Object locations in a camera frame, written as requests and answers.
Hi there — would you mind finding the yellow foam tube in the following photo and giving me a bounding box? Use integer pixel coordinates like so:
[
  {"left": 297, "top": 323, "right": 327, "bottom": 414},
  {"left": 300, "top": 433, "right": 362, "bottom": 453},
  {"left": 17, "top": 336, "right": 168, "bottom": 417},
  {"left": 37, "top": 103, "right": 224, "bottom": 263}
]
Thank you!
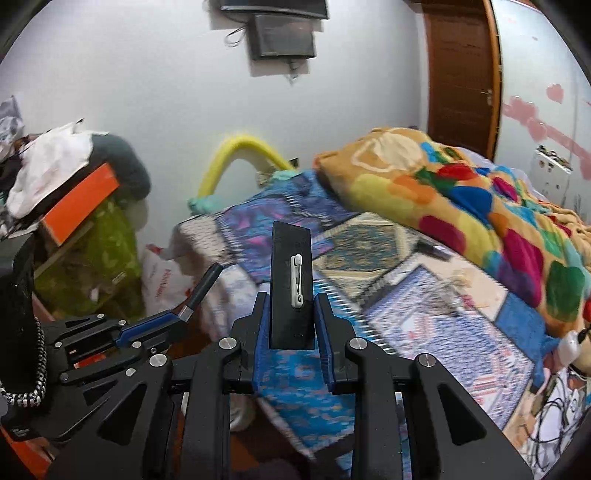
[{"left": 198, "top": 134, "right": 296, "bottom": 199}]

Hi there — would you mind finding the orange cardboard box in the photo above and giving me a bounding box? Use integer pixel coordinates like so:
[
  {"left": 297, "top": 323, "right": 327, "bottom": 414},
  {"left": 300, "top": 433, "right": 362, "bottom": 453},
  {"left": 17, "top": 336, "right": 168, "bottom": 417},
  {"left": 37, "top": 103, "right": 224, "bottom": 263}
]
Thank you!
[{"left": 41, "top": 162, "right": 122, "bottom": 247}]

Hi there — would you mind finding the black white braided cord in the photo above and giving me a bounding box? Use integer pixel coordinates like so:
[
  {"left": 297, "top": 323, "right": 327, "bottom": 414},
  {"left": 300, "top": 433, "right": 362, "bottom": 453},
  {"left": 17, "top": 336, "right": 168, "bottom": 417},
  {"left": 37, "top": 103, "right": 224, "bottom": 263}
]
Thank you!
[{"left": 0, "top": 318, "right": 48, "bottom": 408}]

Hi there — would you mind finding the black badge with white pin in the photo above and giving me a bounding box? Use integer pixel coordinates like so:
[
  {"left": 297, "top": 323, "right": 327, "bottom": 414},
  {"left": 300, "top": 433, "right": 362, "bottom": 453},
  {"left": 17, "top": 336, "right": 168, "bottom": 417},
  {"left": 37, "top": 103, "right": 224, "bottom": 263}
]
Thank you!
[{"left": 269, "top": 220, "right": 315, "bottom": 350}]

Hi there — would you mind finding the green patterned bag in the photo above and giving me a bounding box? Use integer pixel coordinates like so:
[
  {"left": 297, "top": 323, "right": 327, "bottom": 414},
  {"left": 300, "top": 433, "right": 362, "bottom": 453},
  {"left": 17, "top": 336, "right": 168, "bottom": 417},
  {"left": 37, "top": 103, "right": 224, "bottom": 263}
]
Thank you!
[{"left": 34, "top": 194, "right": 144, "bottom": 317}]

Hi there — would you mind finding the white crumpled cloth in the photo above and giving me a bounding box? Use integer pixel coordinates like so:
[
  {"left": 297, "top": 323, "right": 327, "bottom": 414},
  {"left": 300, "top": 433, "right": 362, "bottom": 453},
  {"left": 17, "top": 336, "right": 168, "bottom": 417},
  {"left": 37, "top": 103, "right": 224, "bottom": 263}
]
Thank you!
[{"left": 7, "top": 121, "right": 95, "bottom": 217}]

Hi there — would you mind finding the teal foam corner pad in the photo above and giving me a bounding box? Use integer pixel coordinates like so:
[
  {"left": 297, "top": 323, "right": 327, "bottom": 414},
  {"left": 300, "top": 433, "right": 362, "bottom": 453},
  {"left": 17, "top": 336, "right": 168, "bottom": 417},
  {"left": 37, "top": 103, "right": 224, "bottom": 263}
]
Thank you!
[{"left": 187, "top": 194, "right": 228, "bottom": 216}]

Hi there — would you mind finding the colourful spotted blanket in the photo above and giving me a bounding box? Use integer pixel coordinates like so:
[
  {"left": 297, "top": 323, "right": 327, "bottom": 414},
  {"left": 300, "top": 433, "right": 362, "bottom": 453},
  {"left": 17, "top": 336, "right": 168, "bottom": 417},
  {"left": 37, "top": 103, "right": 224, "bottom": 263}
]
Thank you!
[{"left": 314, "top": 127, "right": 591, "bottom": 337}]

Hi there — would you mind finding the tangle of charger cables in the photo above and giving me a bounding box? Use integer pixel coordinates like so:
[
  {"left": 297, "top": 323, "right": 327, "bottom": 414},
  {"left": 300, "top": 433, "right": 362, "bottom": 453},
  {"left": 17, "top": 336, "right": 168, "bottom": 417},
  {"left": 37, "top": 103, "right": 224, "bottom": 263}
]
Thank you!
[{"left": 526, "top": 369, "right": 591, "bottom": 464}]

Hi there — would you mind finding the spotted plush dog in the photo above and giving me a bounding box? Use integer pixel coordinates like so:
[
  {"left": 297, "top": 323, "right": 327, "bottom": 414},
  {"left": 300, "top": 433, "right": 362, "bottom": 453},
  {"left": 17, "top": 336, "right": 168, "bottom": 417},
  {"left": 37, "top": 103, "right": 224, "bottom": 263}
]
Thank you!
[{"left": 554, "top": 323, "right": 591, "bottom": 384}]

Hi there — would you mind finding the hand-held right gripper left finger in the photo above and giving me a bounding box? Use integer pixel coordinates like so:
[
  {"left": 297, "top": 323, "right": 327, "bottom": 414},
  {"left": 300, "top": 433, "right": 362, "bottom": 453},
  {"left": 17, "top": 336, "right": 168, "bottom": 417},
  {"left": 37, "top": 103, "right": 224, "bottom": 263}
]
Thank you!
[{"left": 46, "top": 292, "right": 271, "bottom": 480}]

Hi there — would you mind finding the white plastic bag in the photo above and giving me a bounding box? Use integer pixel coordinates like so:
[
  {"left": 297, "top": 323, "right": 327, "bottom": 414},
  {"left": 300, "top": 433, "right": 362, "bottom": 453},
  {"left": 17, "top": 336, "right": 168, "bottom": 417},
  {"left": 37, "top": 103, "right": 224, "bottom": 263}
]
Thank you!
[{"left": 141, "top": 244, "right": 204, "bottom": 319}]

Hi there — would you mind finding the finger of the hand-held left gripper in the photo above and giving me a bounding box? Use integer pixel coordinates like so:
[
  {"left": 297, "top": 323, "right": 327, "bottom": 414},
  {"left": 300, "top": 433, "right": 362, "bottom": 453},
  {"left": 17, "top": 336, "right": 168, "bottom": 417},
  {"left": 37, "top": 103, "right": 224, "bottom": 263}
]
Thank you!
[
  {"left": 46, "top": 310, "right": 188, "bottom": 352},
  {"left": 60, "top": 325, "right": 189, "bottom": 386}
]

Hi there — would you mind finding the black tube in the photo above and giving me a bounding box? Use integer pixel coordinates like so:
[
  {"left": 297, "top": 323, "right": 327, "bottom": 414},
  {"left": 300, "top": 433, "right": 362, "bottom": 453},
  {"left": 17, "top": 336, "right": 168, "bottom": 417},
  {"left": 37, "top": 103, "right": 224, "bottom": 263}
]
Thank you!
[{"left": 416, "top": 242, "right": 451, "bottom": 259}]

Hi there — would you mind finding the bunch of keys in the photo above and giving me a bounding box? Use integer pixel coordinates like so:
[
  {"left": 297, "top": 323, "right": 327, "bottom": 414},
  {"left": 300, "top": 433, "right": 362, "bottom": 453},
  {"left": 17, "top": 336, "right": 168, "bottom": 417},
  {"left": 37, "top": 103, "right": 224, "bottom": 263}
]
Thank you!
[{"left": 434, "top": 272, "right": 472, "bottom": 315}]

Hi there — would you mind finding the blue patchwork bed cover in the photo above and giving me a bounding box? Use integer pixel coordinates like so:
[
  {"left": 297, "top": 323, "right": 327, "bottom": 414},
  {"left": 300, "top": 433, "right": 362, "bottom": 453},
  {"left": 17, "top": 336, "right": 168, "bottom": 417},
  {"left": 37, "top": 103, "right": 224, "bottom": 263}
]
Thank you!
[{"left": 178, "top": 171, "right": 555, "bottom": 464}]

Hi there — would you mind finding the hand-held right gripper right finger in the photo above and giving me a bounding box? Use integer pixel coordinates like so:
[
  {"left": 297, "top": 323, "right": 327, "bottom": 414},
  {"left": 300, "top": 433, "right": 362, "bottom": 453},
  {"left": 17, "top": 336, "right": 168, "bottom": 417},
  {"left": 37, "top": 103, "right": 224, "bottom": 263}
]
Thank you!
[{"left": 315, "top": 293, "right": 536, "bottom": 480}]

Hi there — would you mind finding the small white cabinet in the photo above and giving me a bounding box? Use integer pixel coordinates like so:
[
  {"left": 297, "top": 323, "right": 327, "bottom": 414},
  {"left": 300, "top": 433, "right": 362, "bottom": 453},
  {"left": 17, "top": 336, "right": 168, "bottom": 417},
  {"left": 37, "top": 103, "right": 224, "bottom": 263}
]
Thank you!
[{"left": 533, "top": 145, "right": 573, "bottom": 199}]

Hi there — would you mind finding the wooden wardrobe with frosted doors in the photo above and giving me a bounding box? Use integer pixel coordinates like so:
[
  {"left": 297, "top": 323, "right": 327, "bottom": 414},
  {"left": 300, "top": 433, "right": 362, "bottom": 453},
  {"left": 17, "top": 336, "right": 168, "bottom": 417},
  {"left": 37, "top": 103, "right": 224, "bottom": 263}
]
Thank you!
[{"left": 490, "top": 0, "right": 591, "bottom": 185}]

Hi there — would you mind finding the black wall television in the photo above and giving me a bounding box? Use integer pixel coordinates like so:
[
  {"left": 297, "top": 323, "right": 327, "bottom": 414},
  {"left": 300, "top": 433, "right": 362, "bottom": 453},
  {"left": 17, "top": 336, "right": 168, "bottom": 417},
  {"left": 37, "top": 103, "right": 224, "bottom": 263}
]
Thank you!
[{"left": 219, "top": 0, "right": 329, "bottom": 20}]

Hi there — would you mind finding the black silver pen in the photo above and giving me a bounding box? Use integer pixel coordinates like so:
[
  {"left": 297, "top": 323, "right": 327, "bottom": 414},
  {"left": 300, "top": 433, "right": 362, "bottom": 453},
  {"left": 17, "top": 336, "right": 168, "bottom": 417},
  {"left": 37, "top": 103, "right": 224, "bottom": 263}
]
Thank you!
[{"left": 181, "top": 263, "right": 225, "bottom": 324}]

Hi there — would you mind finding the brown wooden door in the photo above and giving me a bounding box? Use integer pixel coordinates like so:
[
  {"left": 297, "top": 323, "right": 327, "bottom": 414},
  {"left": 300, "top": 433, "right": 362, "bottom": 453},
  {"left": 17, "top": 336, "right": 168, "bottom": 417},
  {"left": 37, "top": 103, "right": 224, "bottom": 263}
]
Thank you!
[{"left": 422, "top": 0, "right": 502, "bottom": 158}]

